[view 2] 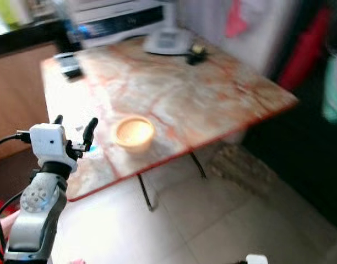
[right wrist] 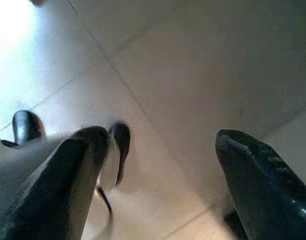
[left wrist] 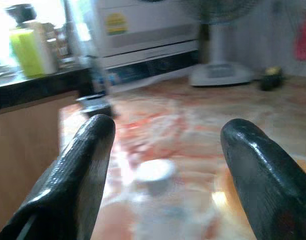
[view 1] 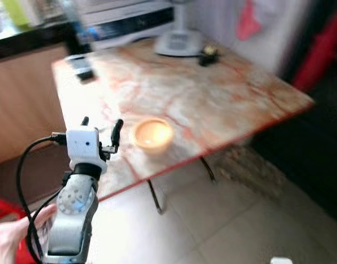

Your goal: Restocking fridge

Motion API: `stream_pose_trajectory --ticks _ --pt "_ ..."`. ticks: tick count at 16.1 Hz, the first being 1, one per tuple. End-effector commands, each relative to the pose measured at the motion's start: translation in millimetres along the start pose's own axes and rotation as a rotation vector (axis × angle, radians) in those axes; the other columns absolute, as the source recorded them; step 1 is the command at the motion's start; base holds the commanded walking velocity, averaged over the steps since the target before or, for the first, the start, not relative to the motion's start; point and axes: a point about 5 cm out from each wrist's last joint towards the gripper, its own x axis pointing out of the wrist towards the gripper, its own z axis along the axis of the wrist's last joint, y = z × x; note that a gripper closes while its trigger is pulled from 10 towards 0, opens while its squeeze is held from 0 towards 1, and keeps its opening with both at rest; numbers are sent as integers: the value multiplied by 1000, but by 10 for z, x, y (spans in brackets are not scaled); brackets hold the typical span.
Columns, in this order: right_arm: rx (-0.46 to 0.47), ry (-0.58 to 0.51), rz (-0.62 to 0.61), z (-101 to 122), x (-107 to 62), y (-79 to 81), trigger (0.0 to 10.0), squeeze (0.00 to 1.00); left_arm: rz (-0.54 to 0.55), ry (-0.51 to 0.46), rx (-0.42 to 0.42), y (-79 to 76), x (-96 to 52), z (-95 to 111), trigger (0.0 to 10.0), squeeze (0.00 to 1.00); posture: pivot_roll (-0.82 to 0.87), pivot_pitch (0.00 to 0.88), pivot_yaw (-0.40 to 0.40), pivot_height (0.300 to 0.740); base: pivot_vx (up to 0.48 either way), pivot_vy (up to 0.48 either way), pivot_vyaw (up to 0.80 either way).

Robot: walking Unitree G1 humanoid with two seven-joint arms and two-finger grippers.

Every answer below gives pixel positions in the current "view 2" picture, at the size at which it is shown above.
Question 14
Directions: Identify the person's bare hand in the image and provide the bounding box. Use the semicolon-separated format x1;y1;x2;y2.
0;208;23;259

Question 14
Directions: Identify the small orange bowl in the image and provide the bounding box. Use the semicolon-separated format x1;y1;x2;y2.
115;115;156;153

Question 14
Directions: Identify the wooden cabinet with black top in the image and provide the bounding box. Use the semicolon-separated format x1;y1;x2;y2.
0;25;67;163

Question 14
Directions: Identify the black metal table leg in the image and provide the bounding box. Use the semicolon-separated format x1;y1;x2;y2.
189;151;208;180
137;173;159;212

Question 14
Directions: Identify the marble pattern folding table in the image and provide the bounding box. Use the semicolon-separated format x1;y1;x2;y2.
41;36;299;203

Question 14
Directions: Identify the dark blue white box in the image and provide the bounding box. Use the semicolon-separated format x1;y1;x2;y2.
67;0;165;49

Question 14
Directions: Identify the white fan base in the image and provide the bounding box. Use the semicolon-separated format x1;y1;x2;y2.
143;0;194;56

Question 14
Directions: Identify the green plastic bottle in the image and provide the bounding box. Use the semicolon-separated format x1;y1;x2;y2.
0;0;20;28

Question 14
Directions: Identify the small black yellow object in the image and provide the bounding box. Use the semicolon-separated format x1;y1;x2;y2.
187;44;209;65

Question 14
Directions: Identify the brown patterned floor mat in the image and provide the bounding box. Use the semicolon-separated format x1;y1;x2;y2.
207;144;274;193

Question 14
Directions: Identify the pink hanging cloth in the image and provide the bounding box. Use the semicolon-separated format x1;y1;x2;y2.
225;0;251;39

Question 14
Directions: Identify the red hanging bag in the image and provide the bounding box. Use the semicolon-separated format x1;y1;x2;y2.
278;7;333;93

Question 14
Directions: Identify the teal hanging cloth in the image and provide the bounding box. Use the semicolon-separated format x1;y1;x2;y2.
322;52;337;126

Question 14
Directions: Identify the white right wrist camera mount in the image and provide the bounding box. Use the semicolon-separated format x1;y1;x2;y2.
246;254;269;264

